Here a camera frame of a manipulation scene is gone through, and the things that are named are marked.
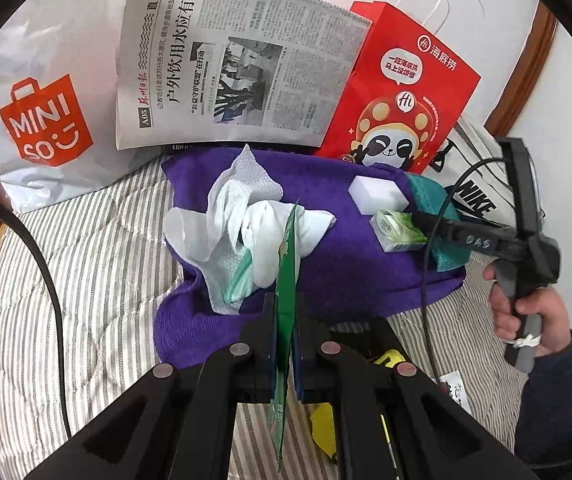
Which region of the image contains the yellow black sock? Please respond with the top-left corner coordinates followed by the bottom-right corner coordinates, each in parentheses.
top-left (311, 347), bottom-right (407, 466)

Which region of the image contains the white plastic shopping bag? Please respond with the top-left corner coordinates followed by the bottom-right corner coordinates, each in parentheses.
top-left (0, 0), bottom-right (167, 213)

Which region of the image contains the person's right forearm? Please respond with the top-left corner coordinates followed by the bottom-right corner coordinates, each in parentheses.
top-left (513, 330), bottom-right (572, 480)

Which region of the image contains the black cable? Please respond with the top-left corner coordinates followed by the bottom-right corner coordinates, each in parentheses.
top-left (419, 157), bottom-right (510, 382)
top-left (0, 192), bottom-right (75, 437)

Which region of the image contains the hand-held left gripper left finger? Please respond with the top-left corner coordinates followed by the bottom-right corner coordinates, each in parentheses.
top-left (31, 293), bottom-right (277, 480)

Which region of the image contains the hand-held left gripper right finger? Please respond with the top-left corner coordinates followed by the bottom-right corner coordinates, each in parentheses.
top-left (292, 294), bottom-right (538, 480)

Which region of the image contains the white sponge block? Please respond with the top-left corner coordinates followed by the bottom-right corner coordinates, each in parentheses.
top-left (347, 174), bottom-right (409, 211)

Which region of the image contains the black box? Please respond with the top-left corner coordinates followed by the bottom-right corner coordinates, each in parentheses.
top-left (163, 141), bottom-right (317, 157)

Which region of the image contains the teal corduroy cloth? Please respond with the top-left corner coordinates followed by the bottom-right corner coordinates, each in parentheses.
top-left (405, 172), bottom-right (472, 272)

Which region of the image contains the green tissue pack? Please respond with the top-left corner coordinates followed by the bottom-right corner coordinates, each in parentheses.
top-left (370, 209), bottom-right (429, 253)

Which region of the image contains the purple towel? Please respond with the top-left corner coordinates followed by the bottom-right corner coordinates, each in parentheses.
top-left (153, 144), bottom-right (467, 368)

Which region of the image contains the brown wooden door frame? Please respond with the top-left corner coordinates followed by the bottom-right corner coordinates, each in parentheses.
top-left (483, 0), bottom-right (560, 136)

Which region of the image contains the striped bed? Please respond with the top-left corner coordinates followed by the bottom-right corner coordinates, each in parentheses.
top-left (0, 160), bottom-right (532, 480)

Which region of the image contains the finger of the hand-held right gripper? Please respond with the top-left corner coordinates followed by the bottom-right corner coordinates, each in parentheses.
top-left (411, 211), bottom-right (468, 244)

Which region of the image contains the person's right hand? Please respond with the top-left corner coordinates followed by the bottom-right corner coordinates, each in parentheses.
top-left (482, 264), bottom-right (572, 357)

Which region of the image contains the white tissue paper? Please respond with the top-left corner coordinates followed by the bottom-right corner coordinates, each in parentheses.
top-left (163, 149), bottom-right (287, 316)

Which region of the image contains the folded newspaper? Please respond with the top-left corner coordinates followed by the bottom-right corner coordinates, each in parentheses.
top-left (115, 0), bottom-right (373, 151)

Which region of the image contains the white waist bag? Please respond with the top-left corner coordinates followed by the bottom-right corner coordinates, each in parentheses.
top-left (426, 115), bottom-right (549, 223)

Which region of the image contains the green sachet packet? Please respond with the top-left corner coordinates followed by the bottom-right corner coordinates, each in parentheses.
top-left (265, 200), bottom-right (301, 466)

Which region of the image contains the red paper bag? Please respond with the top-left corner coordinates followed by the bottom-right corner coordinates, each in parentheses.
top-left (311, 0), bottom-right (487, 176)

